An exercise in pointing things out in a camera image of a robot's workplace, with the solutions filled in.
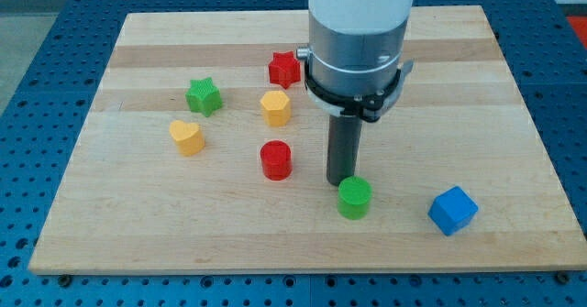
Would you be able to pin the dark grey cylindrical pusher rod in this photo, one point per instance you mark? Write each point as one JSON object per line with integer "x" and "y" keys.
{"x": 342, "y": 148}

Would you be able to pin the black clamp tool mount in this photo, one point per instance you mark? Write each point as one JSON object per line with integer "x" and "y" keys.
{"x": 364, "y": 94}

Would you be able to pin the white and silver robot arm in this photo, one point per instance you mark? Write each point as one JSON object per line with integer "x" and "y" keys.
{"x": 353, "y": 69}

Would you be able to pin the green cylinder block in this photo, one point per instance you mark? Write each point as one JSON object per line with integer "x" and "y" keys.
{"x": 354, "y": 197}

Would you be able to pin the red cylinder block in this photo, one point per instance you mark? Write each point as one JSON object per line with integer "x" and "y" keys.
{"x": 276, "y": 160}

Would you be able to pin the yellow hexagon block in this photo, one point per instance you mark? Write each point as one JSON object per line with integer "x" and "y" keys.
{"x": 276, "y": 108}

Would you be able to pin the red star block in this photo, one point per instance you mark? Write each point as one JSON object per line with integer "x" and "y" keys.
{"x": 284, "y": 69}

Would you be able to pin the blue cube block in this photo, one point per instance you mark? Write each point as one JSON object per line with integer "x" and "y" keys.
{"x": 452, "y": 210}

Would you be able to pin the light wooden board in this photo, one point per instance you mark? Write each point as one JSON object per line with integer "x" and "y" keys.
{"x": 130, "y": 204}

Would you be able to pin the green star block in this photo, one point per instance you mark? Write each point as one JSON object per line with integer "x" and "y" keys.
{"x": 203, "y": 97}

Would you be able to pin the yellow heart block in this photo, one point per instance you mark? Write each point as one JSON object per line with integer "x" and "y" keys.
{"x": 188, "y": 137}

